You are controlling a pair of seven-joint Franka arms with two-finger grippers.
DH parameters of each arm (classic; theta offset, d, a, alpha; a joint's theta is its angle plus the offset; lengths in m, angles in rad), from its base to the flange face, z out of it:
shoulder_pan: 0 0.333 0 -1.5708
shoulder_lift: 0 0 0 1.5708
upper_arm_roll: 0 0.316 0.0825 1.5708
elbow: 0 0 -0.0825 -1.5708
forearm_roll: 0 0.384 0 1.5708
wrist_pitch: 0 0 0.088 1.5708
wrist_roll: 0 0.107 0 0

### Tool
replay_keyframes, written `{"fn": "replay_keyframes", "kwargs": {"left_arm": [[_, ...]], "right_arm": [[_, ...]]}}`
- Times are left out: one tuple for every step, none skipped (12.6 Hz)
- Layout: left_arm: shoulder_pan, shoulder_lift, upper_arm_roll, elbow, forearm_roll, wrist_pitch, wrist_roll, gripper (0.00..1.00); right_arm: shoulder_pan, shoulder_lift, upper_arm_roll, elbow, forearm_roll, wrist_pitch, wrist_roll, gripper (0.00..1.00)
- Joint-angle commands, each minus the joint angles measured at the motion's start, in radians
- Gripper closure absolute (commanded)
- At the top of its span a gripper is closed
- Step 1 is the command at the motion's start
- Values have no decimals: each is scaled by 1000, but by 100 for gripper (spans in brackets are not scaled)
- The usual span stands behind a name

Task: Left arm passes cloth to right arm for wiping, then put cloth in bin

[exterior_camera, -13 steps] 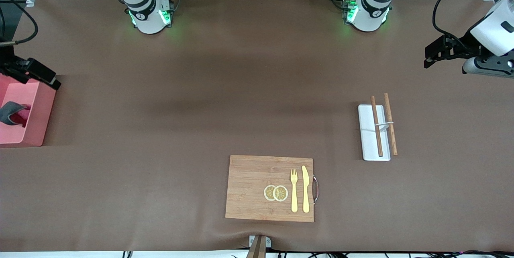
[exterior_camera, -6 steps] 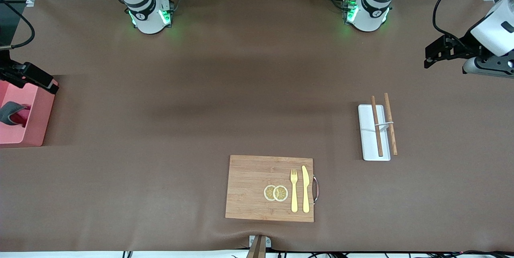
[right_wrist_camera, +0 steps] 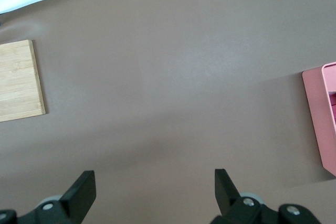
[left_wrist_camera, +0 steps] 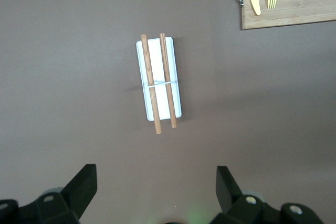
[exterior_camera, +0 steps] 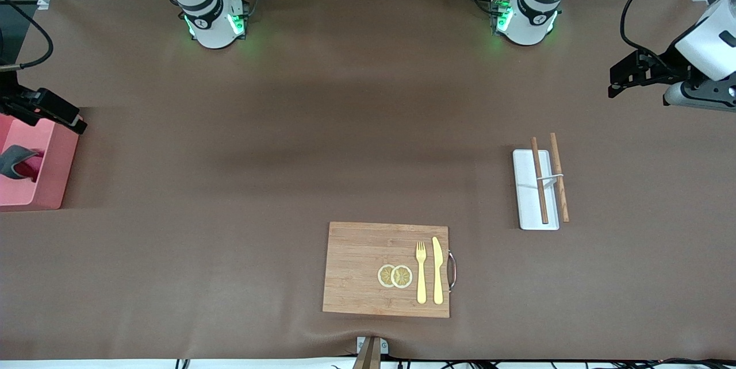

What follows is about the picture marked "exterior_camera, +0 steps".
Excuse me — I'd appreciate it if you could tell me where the pink plastic bin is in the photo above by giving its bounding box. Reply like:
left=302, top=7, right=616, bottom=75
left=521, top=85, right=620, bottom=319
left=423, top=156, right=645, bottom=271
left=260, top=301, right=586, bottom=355
left=0, top=113, right=80, bottom=211

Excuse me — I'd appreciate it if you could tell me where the yellow knife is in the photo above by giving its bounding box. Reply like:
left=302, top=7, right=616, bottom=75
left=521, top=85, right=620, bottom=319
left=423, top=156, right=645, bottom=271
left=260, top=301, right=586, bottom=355
left=432, top=236, right=445, bottom=305

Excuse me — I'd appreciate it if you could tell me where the wooden cutting board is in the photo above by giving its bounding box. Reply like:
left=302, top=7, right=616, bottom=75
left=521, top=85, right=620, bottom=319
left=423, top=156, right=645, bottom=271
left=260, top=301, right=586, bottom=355
left=322, top=221, right=458, bottom=319

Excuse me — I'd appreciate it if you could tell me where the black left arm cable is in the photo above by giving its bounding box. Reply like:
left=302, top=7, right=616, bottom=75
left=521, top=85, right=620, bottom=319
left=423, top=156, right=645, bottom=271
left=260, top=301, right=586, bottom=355
left=619, top=0, right=714, bottom=66

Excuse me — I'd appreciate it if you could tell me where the yellow fork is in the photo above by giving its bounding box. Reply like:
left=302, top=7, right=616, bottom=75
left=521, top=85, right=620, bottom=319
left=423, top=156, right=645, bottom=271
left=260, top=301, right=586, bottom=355
left=415, top=241, right=428, bottom=305

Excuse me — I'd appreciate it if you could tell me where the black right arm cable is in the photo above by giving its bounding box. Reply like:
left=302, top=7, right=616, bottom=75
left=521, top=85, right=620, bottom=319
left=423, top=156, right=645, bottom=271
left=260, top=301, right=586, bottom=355
left=0, top=0, right=55, bottom=72

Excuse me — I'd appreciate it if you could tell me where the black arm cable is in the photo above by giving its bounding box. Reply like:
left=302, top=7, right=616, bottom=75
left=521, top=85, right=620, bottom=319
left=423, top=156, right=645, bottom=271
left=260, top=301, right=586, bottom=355
left=0, top=0, right=55, bottom=72
left=619, top=0, right=714, bottom=66

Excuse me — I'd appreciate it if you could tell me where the white chopstick tray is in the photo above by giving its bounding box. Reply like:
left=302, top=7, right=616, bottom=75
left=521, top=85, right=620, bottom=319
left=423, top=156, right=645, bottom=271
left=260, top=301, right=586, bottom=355
left=512, top=149, right=565, bottom=231

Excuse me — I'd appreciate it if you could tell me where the metal table bracket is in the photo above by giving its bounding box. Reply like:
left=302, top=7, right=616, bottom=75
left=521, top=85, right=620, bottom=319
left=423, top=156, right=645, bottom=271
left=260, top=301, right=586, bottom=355
left=352, top=336, right=390, bottom=369

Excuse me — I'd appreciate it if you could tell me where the red and grey cloth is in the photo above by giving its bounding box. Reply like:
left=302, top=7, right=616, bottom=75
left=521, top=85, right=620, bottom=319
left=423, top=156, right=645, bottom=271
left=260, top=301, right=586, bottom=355
left=0, top=144, right=44, bottom=182

